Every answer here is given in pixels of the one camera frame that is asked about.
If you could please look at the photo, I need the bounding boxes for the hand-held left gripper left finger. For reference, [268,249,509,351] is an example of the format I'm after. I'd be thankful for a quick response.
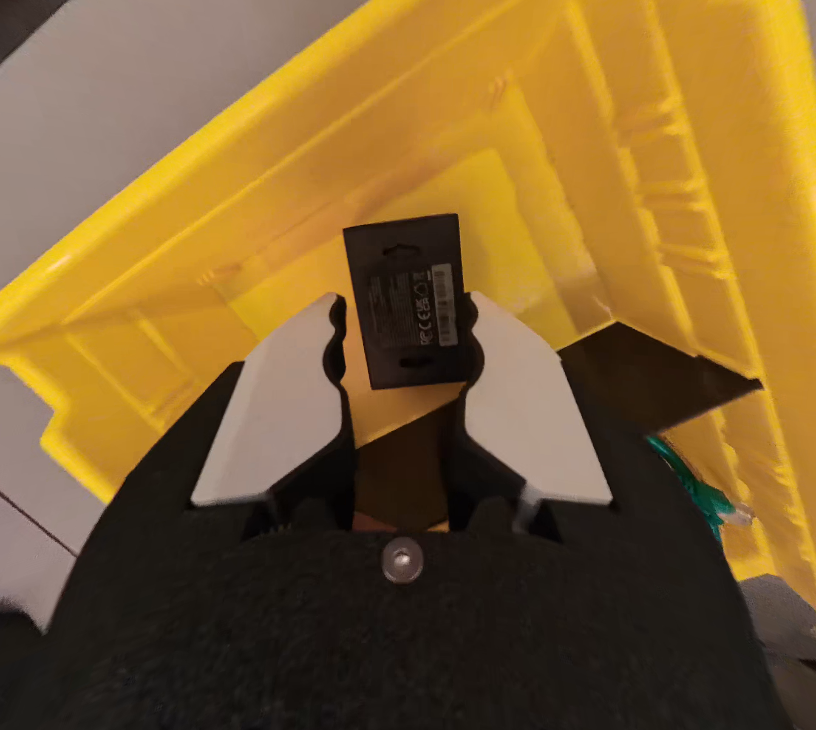
[190,291,357,528]

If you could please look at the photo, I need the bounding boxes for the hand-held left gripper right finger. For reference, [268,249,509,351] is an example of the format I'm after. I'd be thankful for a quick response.
[446,290,615,530]

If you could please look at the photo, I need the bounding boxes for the green ethernet cable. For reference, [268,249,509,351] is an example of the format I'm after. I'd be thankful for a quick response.
[644,433,753,546]

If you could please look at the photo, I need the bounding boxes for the black network switch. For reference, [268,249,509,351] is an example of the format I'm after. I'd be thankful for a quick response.
[342,212,473,391]

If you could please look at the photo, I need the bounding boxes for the yellow plastic bin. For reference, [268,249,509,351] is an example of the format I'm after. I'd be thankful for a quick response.
[0,0,816,591]

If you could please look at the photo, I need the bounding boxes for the black bin divider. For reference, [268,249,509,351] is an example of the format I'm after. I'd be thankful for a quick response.
[354,322,764,530]

